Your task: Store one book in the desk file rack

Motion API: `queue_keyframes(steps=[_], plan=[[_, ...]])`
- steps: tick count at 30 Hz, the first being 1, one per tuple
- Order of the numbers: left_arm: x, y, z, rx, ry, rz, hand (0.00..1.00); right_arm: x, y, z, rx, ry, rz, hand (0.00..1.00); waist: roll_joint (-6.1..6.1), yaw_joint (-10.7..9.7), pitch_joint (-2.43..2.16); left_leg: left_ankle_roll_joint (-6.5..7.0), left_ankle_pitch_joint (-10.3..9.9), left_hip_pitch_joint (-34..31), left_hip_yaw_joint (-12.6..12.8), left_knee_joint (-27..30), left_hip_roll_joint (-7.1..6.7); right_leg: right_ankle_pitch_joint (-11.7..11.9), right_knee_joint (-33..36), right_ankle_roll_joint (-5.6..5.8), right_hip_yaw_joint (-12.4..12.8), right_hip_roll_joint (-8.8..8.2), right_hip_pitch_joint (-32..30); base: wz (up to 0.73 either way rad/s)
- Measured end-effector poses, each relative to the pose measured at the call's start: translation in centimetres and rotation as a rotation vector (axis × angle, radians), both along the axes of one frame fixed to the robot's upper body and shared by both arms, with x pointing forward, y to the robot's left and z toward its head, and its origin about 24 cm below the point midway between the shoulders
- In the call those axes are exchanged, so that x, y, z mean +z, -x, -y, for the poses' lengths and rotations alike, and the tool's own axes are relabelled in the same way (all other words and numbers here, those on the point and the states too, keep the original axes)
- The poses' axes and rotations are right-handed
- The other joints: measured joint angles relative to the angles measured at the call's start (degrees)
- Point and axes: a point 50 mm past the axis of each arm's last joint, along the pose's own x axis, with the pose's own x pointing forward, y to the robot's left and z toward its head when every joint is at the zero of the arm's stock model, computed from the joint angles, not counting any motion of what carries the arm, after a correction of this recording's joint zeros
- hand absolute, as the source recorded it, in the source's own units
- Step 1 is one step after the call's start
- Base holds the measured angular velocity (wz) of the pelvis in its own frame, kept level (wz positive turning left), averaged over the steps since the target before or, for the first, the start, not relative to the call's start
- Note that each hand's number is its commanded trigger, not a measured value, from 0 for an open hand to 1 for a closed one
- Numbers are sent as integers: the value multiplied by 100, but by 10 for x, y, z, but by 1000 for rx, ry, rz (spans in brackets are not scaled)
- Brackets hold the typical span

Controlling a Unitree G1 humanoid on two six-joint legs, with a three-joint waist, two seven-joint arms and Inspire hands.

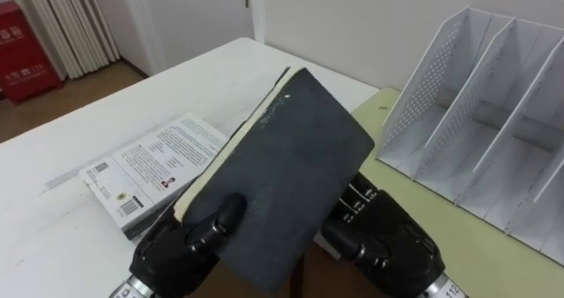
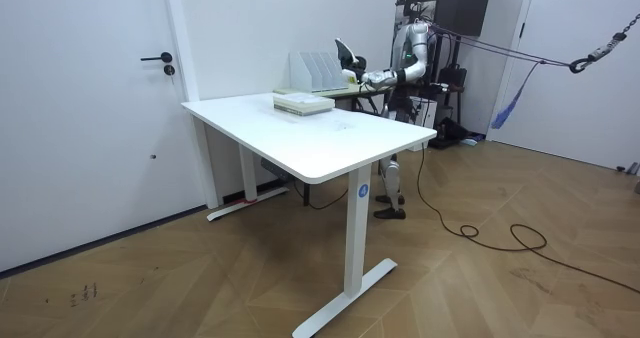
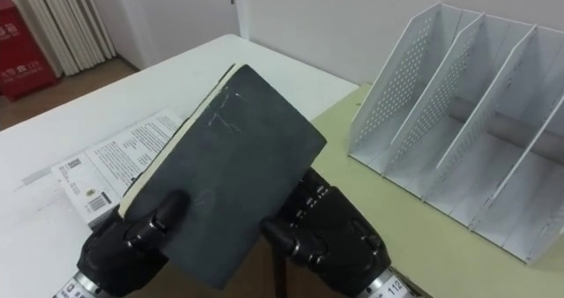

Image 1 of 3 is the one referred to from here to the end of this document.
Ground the dark grey hardcover book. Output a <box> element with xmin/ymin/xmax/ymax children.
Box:
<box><xmin>173</xmin><ymin>65</ymin><xmax>376</xmax><ymax>295</ymax></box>

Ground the pale yellow-green desk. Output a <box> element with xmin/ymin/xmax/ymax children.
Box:
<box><xmin>350</xmin><ymin>87</ymin><xmax>564</xmax><ymax>298</ymax></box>

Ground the white file organizer rack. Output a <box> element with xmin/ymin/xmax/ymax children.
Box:
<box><xmin>375</xmin><ymin>5</ymin><xmax>564</xmax><ymax>266</ymax></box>

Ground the white door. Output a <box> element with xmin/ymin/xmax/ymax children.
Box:
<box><xmin>118</xmin><ymin>0</ymin><xmax>265</xmax><ymax>77</ymax></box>

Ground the white paperback book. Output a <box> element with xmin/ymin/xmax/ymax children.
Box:
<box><xmin>78</xmin><ymin>112</ymin><xmax>230</xmax><ymax>242</ymax></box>

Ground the red fire extinguisher cabinet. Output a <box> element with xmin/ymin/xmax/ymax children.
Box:
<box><xmin>0</xmin><ymin>0</ymin><xmax>63</xmax><ymax>105</ymax></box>

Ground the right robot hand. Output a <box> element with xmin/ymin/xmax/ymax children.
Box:
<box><xmin>320</xmin><ymin>171</ymin><xmax>446</xmax><ymax>298</ymax></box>

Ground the white desk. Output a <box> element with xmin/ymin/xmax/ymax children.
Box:
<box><xmin>0</xmin><ymin>36</ymin><xmax>380</xmax><ymax>298</ymax></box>

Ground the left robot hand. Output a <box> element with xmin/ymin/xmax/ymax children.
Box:
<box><xmin>129</xmin><ymin>192</ymin><xmax>248</xmax><ymax>298</ymax></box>

